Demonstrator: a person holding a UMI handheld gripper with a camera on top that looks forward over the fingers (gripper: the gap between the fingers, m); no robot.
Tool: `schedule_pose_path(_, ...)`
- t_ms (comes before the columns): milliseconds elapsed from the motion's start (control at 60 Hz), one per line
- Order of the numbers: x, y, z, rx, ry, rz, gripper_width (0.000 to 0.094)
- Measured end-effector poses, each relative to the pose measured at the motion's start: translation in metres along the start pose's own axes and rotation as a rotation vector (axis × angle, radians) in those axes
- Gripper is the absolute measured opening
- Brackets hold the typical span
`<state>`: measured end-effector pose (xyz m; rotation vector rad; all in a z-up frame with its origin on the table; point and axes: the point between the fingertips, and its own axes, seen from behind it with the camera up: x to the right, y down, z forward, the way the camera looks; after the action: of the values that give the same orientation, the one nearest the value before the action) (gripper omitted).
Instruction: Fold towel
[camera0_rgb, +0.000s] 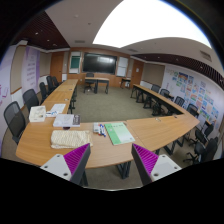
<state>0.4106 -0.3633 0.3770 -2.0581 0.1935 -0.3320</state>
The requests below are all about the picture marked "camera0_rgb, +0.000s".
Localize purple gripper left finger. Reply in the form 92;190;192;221
41;143;91;185

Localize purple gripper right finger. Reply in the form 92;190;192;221
131;144;181;185

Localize cream knitted towel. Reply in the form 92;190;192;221
51;130;93;149

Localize markers and eraser pile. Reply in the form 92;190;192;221
93;122;106;136

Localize green booklet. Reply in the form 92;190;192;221
105;122;135;145

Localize black office chair right near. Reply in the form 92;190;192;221
184;123;219;165

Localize black office chair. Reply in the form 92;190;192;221
184;123;219;165
3;101;26;143
23;89;39;110

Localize white paper sheets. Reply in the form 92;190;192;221
50;104;65;113

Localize black office chair near left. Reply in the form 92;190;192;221
3;101;26;143

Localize front wooden desk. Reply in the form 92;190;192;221
92;77;109;94

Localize black chair at front desk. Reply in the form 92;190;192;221
84;73;95;93

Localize wooden door right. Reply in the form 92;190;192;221
130;60;144;87

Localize wooden door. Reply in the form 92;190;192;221
130;60;144;87
50;52;64;82

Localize white whiteboard right of screen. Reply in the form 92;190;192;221
117;57;128;77

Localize wooden door left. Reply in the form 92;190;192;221
50;52;64;82

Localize colourful wall posters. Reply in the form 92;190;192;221
162;66;224;128

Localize large black wall screen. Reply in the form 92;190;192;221
82;53;117;74

